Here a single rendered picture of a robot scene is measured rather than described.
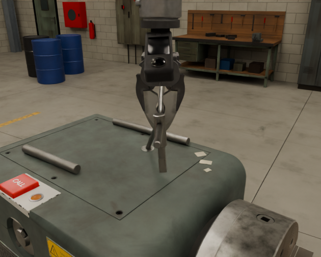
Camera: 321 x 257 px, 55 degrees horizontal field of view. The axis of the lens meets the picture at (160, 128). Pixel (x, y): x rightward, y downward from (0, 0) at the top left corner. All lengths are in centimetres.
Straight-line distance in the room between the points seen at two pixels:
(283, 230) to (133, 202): 29
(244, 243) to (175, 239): 12
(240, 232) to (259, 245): 4
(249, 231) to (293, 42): 666
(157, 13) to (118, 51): 859
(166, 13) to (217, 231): 40
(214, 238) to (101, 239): 21
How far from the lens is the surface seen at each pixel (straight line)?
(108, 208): 63
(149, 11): 55
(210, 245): 61
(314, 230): 276
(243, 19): 733
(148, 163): 77
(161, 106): 64
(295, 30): 715
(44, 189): 72
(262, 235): 62
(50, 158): 80
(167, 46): 52
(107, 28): 929
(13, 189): 72
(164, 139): 57
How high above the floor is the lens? 163
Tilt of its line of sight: 23 degrees down
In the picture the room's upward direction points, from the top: straight up
